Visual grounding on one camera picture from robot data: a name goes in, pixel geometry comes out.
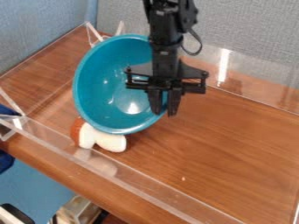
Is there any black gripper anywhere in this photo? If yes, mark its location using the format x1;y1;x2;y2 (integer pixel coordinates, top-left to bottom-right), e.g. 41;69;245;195
125;42;210;116

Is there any blue plastic bowl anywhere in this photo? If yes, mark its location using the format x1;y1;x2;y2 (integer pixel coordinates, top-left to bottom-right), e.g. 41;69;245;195
73;34;162;135

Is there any white brown toy mushroom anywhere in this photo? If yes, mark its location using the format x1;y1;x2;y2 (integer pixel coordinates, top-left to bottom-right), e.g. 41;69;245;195
70;117;127;152

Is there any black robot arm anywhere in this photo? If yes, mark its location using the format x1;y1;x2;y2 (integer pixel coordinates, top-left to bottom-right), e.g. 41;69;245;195
125;0;210;116

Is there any clear acrylic back barrier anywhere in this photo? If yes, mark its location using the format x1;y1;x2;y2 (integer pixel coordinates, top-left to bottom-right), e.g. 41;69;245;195
86;21;299;116

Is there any clear acrylic barrier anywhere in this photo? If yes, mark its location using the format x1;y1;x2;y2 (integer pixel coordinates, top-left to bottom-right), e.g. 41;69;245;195
86;21;299;116
0;115;243;224

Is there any clear acrylic front barrier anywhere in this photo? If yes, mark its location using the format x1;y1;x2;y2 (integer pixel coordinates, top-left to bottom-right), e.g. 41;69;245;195
0;115;243;224

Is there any blue cloth object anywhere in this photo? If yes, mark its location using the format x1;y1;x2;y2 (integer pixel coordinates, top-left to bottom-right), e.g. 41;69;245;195
0;103;22;174

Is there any black white object corner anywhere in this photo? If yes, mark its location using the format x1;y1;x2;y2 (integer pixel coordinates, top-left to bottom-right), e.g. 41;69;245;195
0;204;35;224

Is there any black cable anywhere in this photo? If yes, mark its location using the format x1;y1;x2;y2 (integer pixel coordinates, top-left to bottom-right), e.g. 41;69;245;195
179;27;205;57

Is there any clear acrylic corner bracket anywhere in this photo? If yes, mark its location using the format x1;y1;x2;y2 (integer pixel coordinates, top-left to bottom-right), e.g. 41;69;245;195
86;21;126;48

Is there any metal frame under table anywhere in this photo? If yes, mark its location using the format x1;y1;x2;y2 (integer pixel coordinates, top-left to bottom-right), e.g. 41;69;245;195
49;195;102;224

